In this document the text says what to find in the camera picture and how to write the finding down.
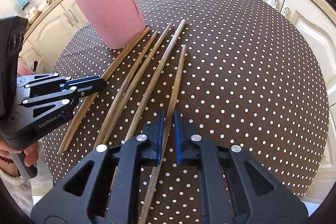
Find wooden chopstick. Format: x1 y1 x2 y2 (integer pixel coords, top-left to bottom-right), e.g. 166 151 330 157
110 19 187 189
93 31 158 148
100 22 172 144
58 27 151 154
63 29 152 152
138 45 187 224

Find person left hand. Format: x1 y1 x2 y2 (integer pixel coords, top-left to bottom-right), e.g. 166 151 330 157
1 139 39 179

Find clear jar blue lid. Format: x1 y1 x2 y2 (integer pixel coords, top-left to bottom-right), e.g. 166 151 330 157
18 0 40 25

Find pink cup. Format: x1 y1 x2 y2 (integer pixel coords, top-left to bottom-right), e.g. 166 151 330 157
75 0 146 49

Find brown polka dot tablecloth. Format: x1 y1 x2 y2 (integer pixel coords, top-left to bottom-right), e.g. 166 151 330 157
41 0 330 224

